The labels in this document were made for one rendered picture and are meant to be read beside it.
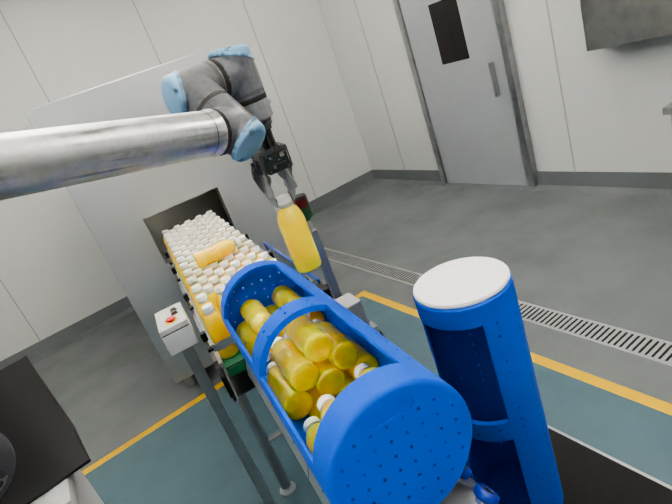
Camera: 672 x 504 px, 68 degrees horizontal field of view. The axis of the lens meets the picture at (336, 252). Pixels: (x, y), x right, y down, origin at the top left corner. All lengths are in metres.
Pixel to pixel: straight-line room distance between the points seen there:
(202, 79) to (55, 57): 4.69
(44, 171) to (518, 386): 1.28
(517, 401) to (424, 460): 0.69
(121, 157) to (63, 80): 4.88
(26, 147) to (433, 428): 0.74
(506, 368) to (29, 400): 1.21
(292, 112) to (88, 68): 2.24
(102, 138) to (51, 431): 0.76
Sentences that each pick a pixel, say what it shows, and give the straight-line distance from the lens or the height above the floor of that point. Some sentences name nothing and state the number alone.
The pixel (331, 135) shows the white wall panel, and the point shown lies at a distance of 6.58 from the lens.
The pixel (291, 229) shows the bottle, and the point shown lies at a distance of 1.25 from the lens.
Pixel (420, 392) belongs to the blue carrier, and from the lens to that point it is 0.86.
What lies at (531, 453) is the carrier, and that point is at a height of 0.47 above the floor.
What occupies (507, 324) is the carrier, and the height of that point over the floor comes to 0.93.
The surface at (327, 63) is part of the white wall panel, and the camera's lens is 6.66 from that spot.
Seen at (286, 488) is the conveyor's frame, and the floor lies 0.03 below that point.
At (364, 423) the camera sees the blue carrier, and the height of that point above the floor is 1.20.
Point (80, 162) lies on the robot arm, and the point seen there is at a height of 1.71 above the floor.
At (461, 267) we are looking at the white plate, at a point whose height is 1.04.
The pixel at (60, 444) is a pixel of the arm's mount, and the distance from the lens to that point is 1.36.
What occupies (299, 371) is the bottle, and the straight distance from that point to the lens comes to 1.14.
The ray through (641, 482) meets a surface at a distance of 2.08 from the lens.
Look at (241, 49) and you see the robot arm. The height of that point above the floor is 1.80.
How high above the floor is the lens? 1.73
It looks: 21 degrees down
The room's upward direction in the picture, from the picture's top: 20 degrees counter-clockwise
